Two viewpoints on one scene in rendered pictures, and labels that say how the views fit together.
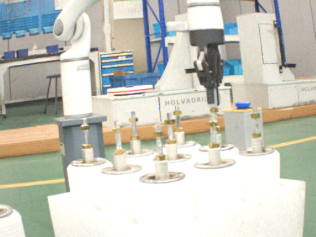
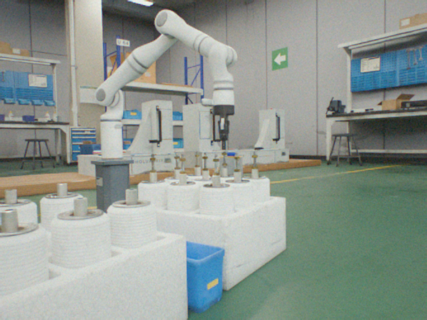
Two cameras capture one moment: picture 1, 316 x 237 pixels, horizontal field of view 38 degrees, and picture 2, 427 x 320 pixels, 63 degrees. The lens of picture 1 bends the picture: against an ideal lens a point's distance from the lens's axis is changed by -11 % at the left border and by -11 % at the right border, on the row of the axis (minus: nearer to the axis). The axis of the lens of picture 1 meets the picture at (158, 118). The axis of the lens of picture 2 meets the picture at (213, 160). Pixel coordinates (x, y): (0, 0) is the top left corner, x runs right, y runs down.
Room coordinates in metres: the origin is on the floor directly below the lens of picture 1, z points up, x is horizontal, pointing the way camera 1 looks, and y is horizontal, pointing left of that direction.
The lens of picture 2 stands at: (-0.09, 0.32, 0.37)
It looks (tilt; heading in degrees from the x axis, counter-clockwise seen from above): 3 degrees down; 341
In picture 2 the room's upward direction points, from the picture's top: 1 degrees counter-clockwise
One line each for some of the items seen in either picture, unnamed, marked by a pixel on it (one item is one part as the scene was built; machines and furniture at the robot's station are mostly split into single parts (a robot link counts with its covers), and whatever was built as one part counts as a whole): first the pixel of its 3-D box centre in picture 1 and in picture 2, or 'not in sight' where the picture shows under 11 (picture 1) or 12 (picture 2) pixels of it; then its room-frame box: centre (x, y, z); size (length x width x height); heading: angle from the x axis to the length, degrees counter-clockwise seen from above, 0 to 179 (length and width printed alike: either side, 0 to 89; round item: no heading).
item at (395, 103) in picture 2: not in sight; (395, 103); (3.78, -3.81, 0.87); 0.40 x 0.30 x 0.23; 7
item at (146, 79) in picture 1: (133, 90); (97, 155); (5.81, 0.25, 0.19); 0.50 x 0.41 x 0.37; 26
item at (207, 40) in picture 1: (208, 48); (223, 117); (1.04, -0.12, 0.46); 0.08 x 0.08 x 0.09
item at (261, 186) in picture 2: (257, 195); (255, 204); (0.95, -0.19, 0.16); 0.10 x 0.10 x 0.18
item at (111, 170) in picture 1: (121, 170); (183, 183); (0.90, 0.07, 0.25); 0.08 x 0.08 x 0.01
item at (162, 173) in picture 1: (162, 170); (216, 181); (0.81, 0.00, 0.26); 0.02 x 0.02 x 0.03
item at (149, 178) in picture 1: (162, 178); (216, 186); (0.81, 0.00, 0.25); 0.08 x 0.08 x 0.01
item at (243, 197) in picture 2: (216, 212); (237, 211); (0.88, -0.09, 0.16); 0.10 x 0.10 x 0.18
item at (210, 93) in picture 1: (208, 91); (223, 142); (1.03, -0.11, 0.37); 0.03 x 0.01 x 0.05; 153
